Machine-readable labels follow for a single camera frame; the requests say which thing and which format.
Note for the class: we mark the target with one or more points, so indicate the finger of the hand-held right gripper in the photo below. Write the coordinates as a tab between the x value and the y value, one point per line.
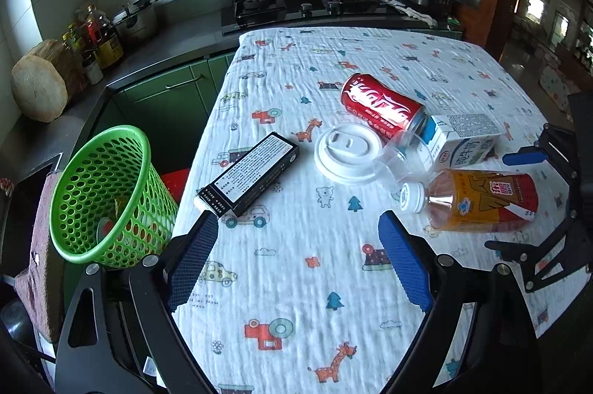
523	156
514	248

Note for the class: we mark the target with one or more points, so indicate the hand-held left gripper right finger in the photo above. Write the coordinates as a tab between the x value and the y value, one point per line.
403	259

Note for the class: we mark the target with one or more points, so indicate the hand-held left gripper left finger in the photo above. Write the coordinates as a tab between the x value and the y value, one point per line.
192	259

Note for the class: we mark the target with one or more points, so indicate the tea bottle with red label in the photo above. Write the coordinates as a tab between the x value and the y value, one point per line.
482	199

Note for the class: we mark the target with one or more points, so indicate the white milk carton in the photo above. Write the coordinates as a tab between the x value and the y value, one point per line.
463	144

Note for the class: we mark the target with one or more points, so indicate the yellow wrapper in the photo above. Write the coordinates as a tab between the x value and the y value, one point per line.
119	205

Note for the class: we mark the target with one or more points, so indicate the black cardboard box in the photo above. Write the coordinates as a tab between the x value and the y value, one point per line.
250	171

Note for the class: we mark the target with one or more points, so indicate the clear plastic cup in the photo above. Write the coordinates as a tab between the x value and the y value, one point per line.
403	153

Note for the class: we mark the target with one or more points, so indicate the white plastic cup lid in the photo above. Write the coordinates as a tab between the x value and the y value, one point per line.
343	153

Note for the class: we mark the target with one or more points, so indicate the green plastic basket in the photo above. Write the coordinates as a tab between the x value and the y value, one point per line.
92	171

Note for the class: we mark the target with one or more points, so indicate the red cola can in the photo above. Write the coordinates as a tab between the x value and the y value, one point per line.
375	100

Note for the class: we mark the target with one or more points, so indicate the patterned floor mat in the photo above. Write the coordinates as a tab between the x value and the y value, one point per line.
558	83

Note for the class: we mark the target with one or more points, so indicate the red plastic stool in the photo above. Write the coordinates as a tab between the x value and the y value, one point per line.
176	188

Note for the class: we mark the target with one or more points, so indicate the printed tablecloth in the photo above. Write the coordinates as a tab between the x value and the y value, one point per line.
287	236

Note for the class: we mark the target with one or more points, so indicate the brown towel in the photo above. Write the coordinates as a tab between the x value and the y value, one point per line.
39	264

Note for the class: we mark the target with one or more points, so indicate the green kitchen cabinets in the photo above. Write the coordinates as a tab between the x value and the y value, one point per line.
176	97

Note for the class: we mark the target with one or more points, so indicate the kitchen sink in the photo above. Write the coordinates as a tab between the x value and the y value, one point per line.
34	176

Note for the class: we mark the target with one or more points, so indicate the white rag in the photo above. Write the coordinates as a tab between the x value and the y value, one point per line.
412	12

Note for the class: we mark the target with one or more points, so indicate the round wooden chopping block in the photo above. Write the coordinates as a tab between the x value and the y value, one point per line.
39	88

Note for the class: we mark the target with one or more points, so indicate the large cooking oil bottle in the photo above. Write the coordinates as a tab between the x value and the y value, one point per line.
104	42

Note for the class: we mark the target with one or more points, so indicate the steel pot with lid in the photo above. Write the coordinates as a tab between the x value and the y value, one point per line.
136	23

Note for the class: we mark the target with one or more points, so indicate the bottle with yellow cap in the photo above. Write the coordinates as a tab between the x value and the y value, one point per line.
74	39

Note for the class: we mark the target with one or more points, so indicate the black gas stove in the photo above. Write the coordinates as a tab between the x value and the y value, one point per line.
305	9

